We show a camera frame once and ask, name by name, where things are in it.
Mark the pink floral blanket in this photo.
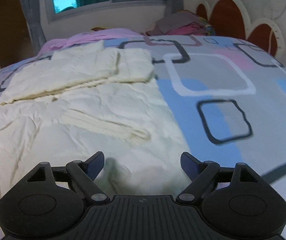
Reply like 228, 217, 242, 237
37, 28, 141, 56

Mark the cream white garment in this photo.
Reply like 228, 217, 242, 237
0, 42, 189, 198

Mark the red white headboard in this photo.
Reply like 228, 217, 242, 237
196, 0, 285, 59

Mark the left grey curtain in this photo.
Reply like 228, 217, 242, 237
20, 0, 46, 53

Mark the brown wooden door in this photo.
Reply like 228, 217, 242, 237
0, 0, 35, 68

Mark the stack of folded clothes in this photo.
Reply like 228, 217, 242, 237
146, 10, 216, 36

